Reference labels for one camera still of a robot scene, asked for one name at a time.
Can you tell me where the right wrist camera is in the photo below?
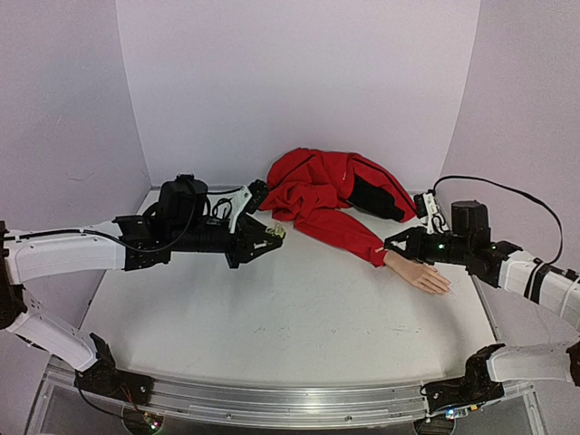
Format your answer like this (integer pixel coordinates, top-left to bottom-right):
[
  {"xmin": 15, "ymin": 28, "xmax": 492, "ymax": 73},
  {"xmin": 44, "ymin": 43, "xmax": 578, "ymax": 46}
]
[{"xmin": 414, "ymin": 191, "xmax": 491, "ymax": 241}]

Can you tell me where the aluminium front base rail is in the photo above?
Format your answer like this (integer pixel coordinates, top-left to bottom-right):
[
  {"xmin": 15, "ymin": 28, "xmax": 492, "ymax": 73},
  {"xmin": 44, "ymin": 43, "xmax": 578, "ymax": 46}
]
[{"xmin": 40, "ymin": 362, "xmax": 540, "ymax": 435}]

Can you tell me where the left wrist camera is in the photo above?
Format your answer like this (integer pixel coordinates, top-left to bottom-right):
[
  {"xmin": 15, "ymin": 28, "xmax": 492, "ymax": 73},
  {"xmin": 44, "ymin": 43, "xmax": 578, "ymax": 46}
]
[{"xmin": 156, "ymin": 173, "xmax": 268, "ymax": 235}]

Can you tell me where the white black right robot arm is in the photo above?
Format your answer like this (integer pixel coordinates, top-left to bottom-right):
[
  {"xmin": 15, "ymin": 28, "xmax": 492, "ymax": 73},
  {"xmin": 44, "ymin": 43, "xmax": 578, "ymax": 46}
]
[{"xmin": 384, "ymin": 226, "xmax": 579, "ymax": 411}]

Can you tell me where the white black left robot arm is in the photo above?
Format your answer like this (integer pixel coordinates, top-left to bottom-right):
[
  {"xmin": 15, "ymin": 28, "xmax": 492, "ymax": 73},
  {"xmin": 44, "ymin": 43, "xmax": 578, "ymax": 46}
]
[{"xmin": 1, "ymin": 216, "xmax": 284, "ymax": 396}]

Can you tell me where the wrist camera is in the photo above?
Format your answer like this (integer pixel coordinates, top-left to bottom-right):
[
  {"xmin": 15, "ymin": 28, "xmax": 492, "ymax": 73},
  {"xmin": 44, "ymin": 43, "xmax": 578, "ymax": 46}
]
[
  {"xmin": 156, "ymin": 173, "xmax": 268, "ymax": 235},
  {"xmin": 414, "ymin": 191, "xmax": 491, "ymax": 241}
]

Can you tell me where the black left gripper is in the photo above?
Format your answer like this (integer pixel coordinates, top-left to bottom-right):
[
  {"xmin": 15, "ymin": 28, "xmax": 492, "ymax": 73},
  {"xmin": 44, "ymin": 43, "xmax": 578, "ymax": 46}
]
[{"xmin": 172, "ymin": 217, "xmax": 285, "ymax": 270}]

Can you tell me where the mannequin hand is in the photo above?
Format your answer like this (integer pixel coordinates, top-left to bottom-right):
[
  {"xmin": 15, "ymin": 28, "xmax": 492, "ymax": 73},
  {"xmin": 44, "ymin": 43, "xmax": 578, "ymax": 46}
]
[{"xmin": 384, "ymin": 251, "xmax": 450, "ymax": 295}]

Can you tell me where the red black sports jacket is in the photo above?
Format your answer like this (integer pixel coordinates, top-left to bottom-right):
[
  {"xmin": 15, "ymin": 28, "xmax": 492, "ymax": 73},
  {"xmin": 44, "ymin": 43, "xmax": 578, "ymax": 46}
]
[{"xmin": 259, "ymin": 148, "xmax": 416, "ymax": 267}]

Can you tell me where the clear nail polish bottle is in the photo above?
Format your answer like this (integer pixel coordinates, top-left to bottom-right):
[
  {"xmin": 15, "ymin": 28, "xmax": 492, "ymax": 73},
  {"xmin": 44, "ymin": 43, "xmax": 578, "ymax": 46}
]
[{"xmin": 266, "ymin": 223, "xmax": 286, "ymax": 239}]

